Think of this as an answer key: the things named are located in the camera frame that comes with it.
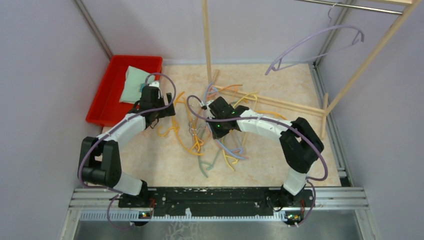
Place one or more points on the orange plastic hanger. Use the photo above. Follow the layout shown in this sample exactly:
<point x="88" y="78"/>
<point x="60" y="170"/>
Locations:
<point x="271" y="114"/>

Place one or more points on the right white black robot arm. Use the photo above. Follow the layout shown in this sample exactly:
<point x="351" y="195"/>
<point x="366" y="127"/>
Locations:
<point x="300" y="144"/>

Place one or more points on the yellow-orange plastic hook hanger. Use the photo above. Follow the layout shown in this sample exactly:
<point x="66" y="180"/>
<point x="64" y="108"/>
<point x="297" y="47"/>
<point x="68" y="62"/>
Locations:
<point x="176" y="127"/>

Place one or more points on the light green cartoon cloth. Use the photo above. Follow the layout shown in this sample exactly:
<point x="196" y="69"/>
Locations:
<point x="135" y="79"/>

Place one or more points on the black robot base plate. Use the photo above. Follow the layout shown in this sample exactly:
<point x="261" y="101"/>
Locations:
<point x="213" y="201"/>

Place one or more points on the purple hanger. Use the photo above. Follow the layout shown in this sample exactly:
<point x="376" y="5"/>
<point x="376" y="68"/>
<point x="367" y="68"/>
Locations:
<point x="311" y="48"/>

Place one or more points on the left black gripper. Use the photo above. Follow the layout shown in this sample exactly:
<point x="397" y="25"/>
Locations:
<point x="168" y="111"/>

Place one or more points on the pink hanger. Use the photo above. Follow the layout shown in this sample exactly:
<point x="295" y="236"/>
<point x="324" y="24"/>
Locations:
<point x="239" y="152"/>

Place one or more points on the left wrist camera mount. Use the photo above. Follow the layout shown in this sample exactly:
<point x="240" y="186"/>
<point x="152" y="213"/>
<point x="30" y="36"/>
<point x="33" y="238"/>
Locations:
<point x="151" y="89"/>

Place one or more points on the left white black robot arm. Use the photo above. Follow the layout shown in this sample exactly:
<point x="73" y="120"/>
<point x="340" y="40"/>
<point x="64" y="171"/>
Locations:
<point x="100" y="162"/>

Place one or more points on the metal rack rod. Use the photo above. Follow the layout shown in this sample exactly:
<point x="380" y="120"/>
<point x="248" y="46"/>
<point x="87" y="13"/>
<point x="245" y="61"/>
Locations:
<point x="355" y="7"/>

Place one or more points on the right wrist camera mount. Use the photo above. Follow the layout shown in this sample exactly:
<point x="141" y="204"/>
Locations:
<point x="204" y="106"/>

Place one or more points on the light yellow hanger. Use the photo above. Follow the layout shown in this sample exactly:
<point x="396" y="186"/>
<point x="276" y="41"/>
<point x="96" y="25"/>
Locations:
<point x="253" y="97"/>

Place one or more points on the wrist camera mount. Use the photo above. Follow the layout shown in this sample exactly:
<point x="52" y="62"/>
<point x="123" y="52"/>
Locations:
<point x="151" y="89"/>
<point x="204" y="106"/>

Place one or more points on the blue hanger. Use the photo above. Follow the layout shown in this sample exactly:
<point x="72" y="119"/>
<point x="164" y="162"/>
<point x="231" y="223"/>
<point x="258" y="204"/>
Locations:
<point x="226" y="151"/>

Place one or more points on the green hanger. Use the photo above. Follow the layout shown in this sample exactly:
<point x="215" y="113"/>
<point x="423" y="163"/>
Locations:
<point x="205" y="166"/>

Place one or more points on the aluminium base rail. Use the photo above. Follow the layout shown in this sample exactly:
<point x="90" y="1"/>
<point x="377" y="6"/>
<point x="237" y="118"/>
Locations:
<point x="101" y="204"/>

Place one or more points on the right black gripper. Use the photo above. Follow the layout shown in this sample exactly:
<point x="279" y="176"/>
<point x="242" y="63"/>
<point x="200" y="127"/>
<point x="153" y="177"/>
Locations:
<point x="217" y="133"/>

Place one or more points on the red plastic bin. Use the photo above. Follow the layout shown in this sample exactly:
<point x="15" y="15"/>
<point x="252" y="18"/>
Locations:
<point x="106" y="110"/>

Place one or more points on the peach orange hanger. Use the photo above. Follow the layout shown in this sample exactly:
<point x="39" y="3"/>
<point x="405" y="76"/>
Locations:
<point x="228" y="87"/>

